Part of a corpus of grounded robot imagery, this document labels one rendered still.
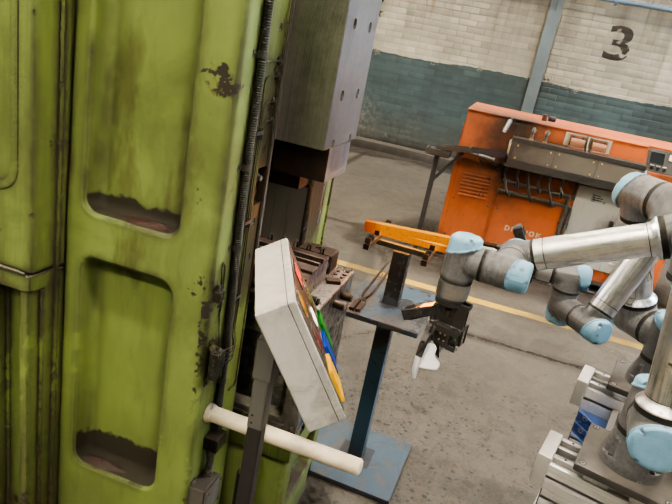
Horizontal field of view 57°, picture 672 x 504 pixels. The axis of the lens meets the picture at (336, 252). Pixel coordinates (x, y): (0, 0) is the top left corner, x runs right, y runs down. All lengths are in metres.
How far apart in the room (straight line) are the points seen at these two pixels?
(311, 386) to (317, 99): 0.75
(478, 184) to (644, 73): 4.50
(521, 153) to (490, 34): 4.37
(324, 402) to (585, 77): 8.35
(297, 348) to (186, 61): 0.74
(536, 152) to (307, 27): 3.68
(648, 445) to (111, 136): 1.41
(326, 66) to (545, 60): 7.75
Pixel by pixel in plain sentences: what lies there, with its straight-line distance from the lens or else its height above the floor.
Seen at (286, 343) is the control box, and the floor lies 1.11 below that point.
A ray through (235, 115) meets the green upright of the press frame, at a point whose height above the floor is 1.45.
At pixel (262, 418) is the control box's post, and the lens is 1.43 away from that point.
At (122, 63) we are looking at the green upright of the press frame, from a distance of 1.63.
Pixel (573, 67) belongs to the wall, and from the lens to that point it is 9.29.
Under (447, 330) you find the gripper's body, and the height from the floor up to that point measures 1.07.
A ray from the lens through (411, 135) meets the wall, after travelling 9.47.
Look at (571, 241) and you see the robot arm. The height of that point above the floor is 1.32.
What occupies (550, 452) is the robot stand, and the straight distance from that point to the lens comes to 1.72.
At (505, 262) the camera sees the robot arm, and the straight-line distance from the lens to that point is 1.39.
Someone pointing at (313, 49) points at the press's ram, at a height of 1.61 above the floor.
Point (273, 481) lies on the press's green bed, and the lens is 2.13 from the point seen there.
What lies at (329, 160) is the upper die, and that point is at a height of 1.33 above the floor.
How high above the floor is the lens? 1.67
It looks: 20 degrees down
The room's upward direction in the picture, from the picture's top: 11 degrees clockwise
